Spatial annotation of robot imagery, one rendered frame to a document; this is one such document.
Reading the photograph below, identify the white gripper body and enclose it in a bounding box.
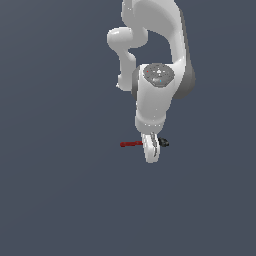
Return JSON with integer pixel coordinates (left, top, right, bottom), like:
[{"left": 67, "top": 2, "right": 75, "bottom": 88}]
[{"left": 140, "top": 131, "right": 161, "bottom": 164}]

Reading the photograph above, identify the red handled black head tool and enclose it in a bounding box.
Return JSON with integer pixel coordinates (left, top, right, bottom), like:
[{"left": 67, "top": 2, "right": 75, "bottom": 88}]
[{"left": 119, "top": 136, "right": 170, "bottom": 149}]

